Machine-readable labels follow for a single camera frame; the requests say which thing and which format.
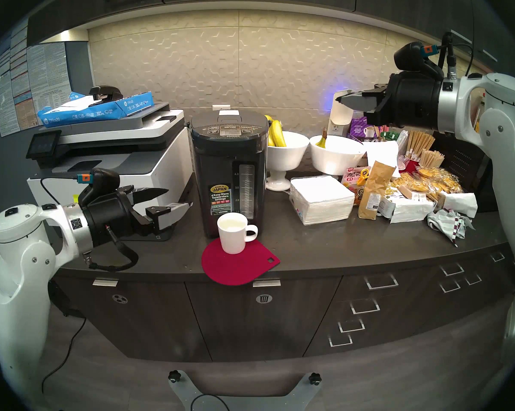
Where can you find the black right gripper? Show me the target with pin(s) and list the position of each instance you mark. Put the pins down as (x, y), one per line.
(414, 102)

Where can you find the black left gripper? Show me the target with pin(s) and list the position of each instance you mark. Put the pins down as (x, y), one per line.
(107, 215)

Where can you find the black electric water dispenser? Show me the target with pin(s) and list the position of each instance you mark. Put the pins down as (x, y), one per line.
(227, 166)

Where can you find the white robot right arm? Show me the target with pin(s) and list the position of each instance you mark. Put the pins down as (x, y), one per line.
(497, 127)

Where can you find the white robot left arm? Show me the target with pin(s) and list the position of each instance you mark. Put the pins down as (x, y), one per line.
(17, 260)

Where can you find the red stick holder cup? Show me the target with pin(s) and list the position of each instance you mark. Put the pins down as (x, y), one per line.
(409, 166)

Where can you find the green sachet packets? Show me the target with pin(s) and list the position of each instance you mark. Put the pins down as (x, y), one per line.
(390, 135)

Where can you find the white grey office printer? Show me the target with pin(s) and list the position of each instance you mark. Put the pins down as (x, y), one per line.
(124, 157)

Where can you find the smooth white paper bag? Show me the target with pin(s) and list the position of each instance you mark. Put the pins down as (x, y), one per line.
(384, 153)

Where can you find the white wide bowl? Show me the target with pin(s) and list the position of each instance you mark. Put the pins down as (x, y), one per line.
(339, 157)

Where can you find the long wooden stir sticks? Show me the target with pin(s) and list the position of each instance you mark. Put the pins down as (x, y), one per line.
(420, 142)

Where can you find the yellow plastic clip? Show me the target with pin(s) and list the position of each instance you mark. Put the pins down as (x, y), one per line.
(362, 177)

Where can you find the red pink snack packet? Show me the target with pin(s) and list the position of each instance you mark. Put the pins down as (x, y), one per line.
(351, 177)

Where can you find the white ceramic mug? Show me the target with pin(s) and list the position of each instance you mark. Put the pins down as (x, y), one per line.
(232, 239)

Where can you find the brown paper coffee bag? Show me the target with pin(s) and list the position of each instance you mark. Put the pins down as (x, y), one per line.
(375, 187)

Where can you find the short wooden stir sticks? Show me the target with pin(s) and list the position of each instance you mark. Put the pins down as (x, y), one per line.
(432, 158)

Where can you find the yellow banana bunch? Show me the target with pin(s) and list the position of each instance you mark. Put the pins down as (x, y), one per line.
(276, 134)

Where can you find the red silicone mat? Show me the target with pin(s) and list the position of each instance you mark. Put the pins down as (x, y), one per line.
(240, 269)

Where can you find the yellow snack packet pile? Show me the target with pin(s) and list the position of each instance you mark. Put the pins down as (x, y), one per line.
(433, 181)

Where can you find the white paper napkin stack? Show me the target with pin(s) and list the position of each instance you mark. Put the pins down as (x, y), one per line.
(321, 200)

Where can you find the clear jar red lid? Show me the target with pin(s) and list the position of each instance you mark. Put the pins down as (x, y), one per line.
(478, 114)

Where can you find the white printed packet bag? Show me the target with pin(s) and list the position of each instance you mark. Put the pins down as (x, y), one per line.
(411, 211)

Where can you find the black stapler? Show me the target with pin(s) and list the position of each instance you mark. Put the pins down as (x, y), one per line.
(105, 92)

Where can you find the black microwave oven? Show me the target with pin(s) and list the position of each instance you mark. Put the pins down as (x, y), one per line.
(467, 170)

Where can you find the blue printer paper ream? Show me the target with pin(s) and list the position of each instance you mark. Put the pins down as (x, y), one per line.
(69, 114)

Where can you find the crumpled white paper bag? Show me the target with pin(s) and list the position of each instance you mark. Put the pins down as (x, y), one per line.
(461, 202)

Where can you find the dark lower cabinets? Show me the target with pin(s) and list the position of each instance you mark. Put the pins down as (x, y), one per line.
(240, 324)

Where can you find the checkered kitchen cloth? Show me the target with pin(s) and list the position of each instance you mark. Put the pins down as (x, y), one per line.
(448, 224)

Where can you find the black star knob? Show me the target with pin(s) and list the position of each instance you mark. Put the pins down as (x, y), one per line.
(314, 378)
(174, 376)

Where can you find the white plug-in wall device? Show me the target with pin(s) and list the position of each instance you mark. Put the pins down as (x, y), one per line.
(339, 123)

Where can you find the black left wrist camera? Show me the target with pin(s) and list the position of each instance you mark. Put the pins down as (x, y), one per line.
(105, 179)

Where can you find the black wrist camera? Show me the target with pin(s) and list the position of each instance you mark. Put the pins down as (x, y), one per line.
(414, 57)
(105, 179)

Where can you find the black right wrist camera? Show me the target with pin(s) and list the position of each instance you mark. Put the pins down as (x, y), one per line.
(414, 57)

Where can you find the white pedestal fruit bowl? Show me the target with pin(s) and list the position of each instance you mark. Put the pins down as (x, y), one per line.
(287, 157)

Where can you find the white wall outlet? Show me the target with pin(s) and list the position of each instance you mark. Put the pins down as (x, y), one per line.
(221, 107)

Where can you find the small wall notice sheet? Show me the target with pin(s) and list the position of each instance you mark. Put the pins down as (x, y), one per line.
(47, 76)

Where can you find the large wall notice poster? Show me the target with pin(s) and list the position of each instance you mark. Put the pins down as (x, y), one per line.
(9, 84)

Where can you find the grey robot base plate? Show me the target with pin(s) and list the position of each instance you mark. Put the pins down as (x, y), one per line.
(184, 393)

